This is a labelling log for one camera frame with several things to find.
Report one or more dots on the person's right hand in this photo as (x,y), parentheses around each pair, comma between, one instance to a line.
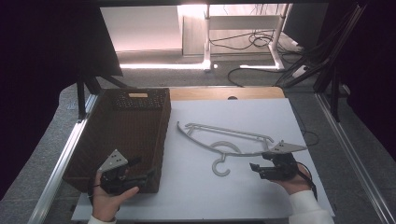
(295,183)

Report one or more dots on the white power strip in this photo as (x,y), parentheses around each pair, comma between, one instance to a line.
(300,71)

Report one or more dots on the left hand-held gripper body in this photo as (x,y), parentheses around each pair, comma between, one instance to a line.
(113,161)

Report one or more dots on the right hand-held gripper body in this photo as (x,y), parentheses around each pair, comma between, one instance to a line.
(285,165)

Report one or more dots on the white desk frame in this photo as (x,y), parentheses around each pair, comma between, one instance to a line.
(243,23)

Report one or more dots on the brown woven basket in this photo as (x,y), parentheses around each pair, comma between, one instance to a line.
(124,130)

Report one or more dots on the grey plastic clothes hanger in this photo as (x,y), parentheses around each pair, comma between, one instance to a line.
(202,146)

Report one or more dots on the silver aluminium rail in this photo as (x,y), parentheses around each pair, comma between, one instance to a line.
(355,155)
(60,165)

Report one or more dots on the person's left hand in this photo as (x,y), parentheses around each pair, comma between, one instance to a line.
(107,203)

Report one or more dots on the black monitor stand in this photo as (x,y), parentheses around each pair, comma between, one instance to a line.
(90,90)

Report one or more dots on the black metal stand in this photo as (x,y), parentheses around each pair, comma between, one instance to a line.
(334,77)

